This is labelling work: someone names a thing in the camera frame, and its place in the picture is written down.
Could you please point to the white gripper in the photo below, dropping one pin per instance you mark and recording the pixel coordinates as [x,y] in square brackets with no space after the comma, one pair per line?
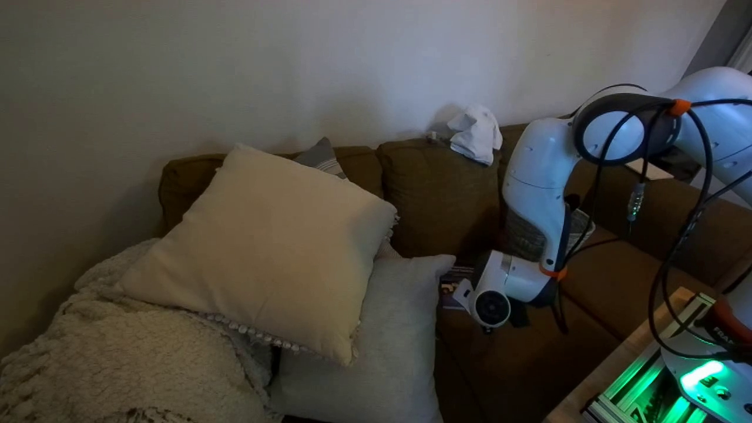
[512,275]

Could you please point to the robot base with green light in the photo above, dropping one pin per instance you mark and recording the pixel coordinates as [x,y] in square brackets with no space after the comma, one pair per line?
[697,371]

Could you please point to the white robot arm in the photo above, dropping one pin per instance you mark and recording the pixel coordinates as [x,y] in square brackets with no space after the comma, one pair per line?
[706,117]

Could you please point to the grey woven basket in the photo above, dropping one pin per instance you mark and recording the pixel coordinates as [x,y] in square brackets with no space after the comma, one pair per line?
[583,225]

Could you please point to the brown fabric sofa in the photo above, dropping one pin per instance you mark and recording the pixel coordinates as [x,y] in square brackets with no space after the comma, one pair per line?
[451,205]

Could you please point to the wooden table edge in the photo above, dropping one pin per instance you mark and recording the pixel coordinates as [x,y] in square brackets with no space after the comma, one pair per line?
[573,407]

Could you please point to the white crumpled cloth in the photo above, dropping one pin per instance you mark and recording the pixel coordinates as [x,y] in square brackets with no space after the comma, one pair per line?
[468,130]

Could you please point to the white lower pillow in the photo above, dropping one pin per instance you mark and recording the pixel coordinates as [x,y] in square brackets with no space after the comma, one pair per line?
[393,372]

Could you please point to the small grey pillow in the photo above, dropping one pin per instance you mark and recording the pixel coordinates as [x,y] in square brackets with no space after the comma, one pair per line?
[321,157]

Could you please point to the large cream throw pillow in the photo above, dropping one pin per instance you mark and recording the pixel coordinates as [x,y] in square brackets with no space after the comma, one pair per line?
[276,247]

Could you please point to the grey knitted blanket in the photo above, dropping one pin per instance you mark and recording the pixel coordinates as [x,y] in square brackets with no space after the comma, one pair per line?
[110,358]

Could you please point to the round wrist camera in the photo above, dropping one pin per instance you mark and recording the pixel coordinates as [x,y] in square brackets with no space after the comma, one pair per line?
[485,307]

